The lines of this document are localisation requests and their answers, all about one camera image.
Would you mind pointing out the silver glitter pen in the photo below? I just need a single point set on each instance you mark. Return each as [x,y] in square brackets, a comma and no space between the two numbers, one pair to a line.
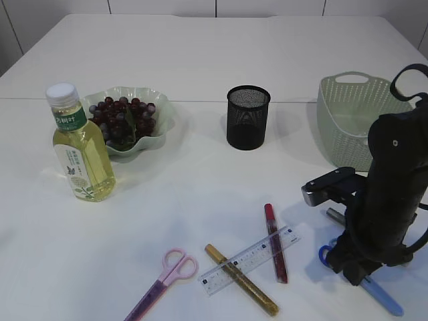
[336,216]

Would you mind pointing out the green translucent wavy plate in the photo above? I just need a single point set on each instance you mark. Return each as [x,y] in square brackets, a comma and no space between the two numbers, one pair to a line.
[163,114]

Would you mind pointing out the blue scissors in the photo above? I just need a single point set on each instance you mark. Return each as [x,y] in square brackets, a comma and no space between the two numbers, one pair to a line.
[369,285]

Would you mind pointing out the purple artificial grape bunch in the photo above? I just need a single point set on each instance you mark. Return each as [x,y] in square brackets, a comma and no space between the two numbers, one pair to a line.
[123,122]

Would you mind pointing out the pink purple scissors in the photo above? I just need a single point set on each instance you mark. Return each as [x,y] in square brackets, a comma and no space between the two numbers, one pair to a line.
[177,265]

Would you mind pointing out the gold glitter pen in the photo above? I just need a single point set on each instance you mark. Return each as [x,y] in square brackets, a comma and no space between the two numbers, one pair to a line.
[258,296]

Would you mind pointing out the black mesh pen holder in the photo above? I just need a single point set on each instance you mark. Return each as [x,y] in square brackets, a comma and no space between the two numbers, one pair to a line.
[247,114]

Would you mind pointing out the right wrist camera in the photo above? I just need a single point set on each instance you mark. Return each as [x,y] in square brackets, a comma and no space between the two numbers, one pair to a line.
[339,186]

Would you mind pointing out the red glitter pen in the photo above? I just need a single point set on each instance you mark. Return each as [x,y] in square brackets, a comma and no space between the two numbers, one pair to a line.
[276,245]

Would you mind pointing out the yellow tea bottle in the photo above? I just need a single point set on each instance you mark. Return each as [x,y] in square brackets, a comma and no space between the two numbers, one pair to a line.
[79,145]

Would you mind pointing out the green plastic basket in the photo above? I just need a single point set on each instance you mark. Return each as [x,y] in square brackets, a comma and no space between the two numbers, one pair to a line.
[347,105]

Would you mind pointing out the clear plastic ruler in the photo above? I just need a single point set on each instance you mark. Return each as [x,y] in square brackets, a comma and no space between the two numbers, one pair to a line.
[247,260]

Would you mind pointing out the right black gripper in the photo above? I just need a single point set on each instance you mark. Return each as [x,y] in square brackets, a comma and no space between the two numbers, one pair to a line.
[381,213]

